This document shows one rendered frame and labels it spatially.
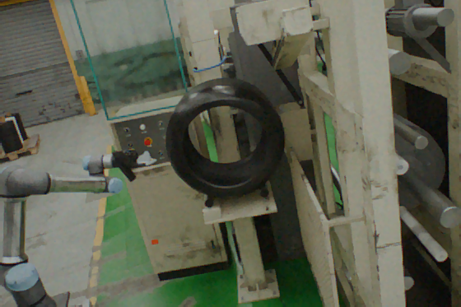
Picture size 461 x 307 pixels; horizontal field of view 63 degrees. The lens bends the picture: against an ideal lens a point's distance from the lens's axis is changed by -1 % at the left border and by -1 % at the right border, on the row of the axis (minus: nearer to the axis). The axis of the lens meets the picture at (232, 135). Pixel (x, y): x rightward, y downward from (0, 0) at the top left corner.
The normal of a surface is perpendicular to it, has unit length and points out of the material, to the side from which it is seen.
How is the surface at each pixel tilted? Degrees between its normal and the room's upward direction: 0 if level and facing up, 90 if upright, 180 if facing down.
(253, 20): 90
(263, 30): 90
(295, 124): 90
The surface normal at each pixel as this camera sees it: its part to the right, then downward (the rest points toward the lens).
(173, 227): 0.03, 0.30
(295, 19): -0.04, 0.00
